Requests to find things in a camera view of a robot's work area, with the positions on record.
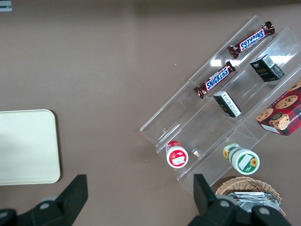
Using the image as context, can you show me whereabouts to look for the red lidded yogurt cup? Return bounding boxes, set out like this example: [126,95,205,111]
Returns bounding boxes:
[165,140,189,169]

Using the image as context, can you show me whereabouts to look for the clear acrylic stepped shelf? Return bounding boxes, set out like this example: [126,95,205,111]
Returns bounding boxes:
[139,15,301,196]

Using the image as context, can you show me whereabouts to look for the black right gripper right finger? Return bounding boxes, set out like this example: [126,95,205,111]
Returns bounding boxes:
[188,173,290,226]

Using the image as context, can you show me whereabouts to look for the aluminium foil tray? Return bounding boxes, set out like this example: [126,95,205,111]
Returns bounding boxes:
[222,191,282,214]

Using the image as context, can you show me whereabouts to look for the green lidded yogurt cup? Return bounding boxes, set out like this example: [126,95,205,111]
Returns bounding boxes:
[222,143,261,175]

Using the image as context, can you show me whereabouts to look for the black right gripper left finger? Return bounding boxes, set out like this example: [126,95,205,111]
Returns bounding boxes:
[0,174,89,226]

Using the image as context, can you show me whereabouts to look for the small black carton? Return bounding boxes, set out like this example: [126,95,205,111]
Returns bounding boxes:
[213,90,242,118]
[249,54,285,83]

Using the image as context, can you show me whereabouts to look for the beige rectangular tray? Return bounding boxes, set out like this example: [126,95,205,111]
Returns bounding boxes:
[0,109,61,186]

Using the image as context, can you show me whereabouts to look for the Snickers chocolate bar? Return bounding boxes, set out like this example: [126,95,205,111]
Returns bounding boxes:
[194,60,236,99]
[228,21,276,59]

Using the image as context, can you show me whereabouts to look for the red plaid cookie box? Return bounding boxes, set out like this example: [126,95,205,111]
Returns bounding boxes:
[255,79,301,137]

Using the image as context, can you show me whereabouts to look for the light tan wicker basket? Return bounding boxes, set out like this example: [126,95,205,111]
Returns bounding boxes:
[215,177,286,217]

